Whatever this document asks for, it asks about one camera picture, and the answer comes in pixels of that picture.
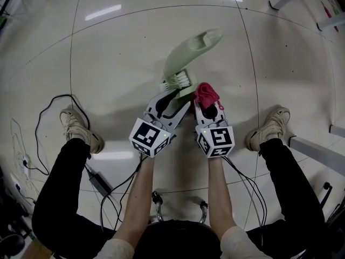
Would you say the right hand-held gripper cable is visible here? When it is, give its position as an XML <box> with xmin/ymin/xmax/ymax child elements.
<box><xmin>222</xmin><ymin>156</ymin><xmax>268</xmax><ymax>249</ymax></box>

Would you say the pink plastic tool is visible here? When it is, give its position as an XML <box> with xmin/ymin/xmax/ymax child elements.
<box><xmin>320</xmin><ymin>1</ymin><xmax>339</xmax><ymax>32</ymax></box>

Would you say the white desk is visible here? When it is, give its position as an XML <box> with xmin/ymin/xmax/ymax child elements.
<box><xmin>287</xmin><ymin>124</ymin><xmax>345</xmax><ymax>178</ymax></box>

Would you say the person's leg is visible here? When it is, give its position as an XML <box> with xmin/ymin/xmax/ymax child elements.
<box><xmin>31</xmin><ymin>137</ymin><xmax>121</xmax><ymax>259</ymax></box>
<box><xmin>245</xmin><ymin>137</ymin><xmax>326</xmax><ymax>259</ymax></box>

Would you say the green plastic tool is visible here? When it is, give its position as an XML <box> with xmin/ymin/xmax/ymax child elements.
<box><xmin>326</xmin><ymin>0</ymin><xmax>341</xmax><ymax>16</ymax></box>

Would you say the pale green scrub brush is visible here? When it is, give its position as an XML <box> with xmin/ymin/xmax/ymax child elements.
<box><xmin>158</xmin><ymin>28</ymin><xmax>224</xmax><ymax>92</ymax></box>

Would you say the black floor cable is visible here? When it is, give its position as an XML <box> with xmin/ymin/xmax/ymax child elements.
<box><xmin>34</xmin><ymin>94</ymin><xmax>91</xmax><ymax>176</ymax></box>

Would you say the person's right beige sneaker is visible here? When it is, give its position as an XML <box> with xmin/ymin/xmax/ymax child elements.
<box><xmin>244</xmin><ymin>106</ymin><xmax>291</xmax><ymax>152</ymax></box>

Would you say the person's beige sneaker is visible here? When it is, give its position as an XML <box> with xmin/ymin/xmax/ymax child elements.
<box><xmin>59</xmin><ymin>107</ymin><xmax>105</xmax><ymax>155</ymax></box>
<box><xmin>244</xmin><ymin>106</ymin><xmax>291</xmax><ymax>152</ymax></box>

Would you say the hand-held gripper cable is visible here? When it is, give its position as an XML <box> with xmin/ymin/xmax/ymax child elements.
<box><xmin>222</xmin><ymin>156</ymin><xmax>268</xmax><ymax>249</ymax></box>
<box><xmin>99</xmin><ymin>155</ymin><xmax>149</xmax><ymax>233</ymax></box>

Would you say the left hand-held gripper cable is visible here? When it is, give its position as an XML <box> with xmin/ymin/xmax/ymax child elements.
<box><xmin>99</xmin><ymin>155</ymin><xmax>149</xmax><ymax>233</ymax></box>

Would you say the black office chair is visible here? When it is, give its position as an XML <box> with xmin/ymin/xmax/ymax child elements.
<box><xmin>319</xmin><ymin>181</ymin><xmax>345</xmax><ymax>259</ymax></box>

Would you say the person's right leg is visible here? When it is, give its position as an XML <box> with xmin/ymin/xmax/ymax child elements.
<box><xmin>245</xmin><ymin>137</ymin><xmax>326</xmax><ymax>259</ymax></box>

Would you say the cardboard box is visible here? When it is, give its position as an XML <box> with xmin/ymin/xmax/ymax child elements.
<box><xmin>25</xmin><ymin>238</ymin><xmax>56</xmax><ymax>259</ymax></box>

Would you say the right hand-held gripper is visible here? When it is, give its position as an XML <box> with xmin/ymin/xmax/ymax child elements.
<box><xmin>191</xmin><ymin>100</ymin><xmax>236</xmax><ymax>159</ymax></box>

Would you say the black power adapter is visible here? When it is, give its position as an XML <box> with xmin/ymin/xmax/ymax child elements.
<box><xmin>85</xmin><ymin>168</ymin><xmax>112</xmax><ymax>197</ymax></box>

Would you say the person's left beige sneaker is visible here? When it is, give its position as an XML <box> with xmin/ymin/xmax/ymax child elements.
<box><xmin>59</xmin><ymin>107</ymin><xmax>105</xmax><ymax>155</ymax></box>

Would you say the person's left forearm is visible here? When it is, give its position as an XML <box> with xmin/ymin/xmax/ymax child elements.
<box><xmin>111</xmin><ymin>156</ymin><xmax>155</xmax><ymax>244</ymax></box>

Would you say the pink cloth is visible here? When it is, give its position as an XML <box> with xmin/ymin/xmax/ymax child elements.
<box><xmin>190</xmin><ymin>81</ymin><xmax>225</xmax><ymax>115</ymax></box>

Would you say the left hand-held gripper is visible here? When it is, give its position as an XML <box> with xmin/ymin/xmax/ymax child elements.
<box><xmin>128</xmin><ymin>88</ymin><xmax>191</xmax><ymax>159</ymax></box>

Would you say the person's left leg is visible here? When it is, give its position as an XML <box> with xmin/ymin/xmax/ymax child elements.
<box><xmin>31</xmin><ymin>137</ymin><xmax>121</xmax><ymax>259</ymax></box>

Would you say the person's right forearm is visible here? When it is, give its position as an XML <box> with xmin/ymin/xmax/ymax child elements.
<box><xmin>206</xmin><ymin>156</ymin><xmax>245</xmax><ymax>241</ymax></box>

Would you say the black stool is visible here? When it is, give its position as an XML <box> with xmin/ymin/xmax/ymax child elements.
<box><xmin>139</xmin><ymin>190</ymin><xmax>223</xmax><ymax>259</ymax></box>

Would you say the tangle of white cables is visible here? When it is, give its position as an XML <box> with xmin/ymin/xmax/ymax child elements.
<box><xmin>9</xmin><ymin>117</ymin><xmax>37</xmax><ymax>202</ymax></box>

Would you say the white power strip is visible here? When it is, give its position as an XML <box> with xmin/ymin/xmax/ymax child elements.
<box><xmin>20</xmin><ymin>155</ymin><xmax>32</xmax><ymax>174</ymax></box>
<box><xmin>10</xmin><ymin>175</ymin><xmax>24</xmax><ymax>196</ymax></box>

